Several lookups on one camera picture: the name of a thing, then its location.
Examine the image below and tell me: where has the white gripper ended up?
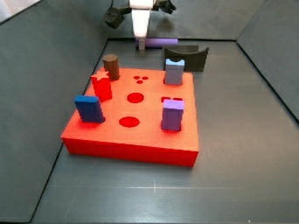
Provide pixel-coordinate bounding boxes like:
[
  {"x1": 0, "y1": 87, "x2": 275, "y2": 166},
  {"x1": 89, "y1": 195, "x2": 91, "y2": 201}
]
[{"x1": 130, "y1": 0, "x2": 155, "y2": 51}]

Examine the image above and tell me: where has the purple cylinder peg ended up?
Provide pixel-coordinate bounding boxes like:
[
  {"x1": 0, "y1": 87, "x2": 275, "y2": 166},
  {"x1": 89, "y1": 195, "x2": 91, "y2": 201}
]
[{"x1": 144, "y1": 38, "x2": 179, "y2": 48}]

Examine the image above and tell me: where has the red peg board box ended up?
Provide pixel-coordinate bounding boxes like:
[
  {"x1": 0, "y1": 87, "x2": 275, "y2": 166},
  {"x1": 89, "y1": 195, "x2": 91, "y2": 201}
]
[{"x1": 61, "y1": 68, "x2": 200, "y2": 167}]

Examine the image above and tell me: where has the brown hexagonal peg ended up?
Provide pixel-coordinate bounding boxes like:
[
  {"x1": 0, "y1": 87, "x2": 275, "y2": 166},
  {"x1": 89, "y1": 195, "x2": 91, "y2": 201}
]
[{"x1": 103, "y1": 54, "x2": 120, "y2": 81}]

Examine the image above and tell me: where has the light blue notched peg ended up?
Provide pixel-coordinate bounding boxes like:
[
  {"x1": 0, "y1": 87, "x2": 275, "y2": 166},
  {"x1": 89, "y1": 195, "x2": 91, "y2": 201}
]
[{"x1": 164, "y1": 59, "x2": 184, "y2": 85}]

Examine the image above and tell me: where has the black curved holder stand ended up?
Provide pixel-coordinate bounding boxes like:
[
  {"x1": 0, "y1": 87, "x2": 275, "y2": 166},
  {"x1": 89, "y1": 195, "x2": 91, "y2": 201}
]
[{"x1": 163, "y1": 45, "x2": 210, "y2": 72}]

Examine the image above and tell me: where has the red star peg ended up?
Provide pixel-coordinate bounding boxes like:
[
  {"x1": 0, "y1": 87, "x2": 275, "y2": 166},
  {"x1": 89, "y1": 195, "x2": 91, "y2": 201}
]
[{"x1": 91, "y1": 71, "x2": 112, "y2": 102}]

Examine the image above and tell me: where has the dark blue rounded peg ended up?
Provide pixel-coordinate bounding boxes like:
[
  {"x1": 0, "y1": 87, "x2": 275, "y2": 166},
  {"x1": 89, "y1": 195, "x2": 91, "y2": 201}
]
[{"x1": 75, "y1": 95, "x2": 106, "y2": 123}]

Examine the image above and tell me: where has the purple square peg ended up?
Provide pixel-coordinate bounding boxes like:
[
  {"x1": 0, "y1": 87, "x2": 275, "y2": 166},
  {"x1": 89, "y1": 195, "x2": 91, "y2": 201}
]
[{"x1": 162, "y1": 100, "x2": 184, "y2": 131}]

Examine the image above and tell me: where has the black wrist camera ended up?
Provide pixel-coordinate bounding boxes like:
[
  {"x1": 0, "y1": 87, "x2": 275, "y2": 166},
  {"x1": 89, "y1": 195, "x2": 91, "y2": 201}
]
[{"x1": 103, "y1": 7, "x2": 132, "y2": 29}]

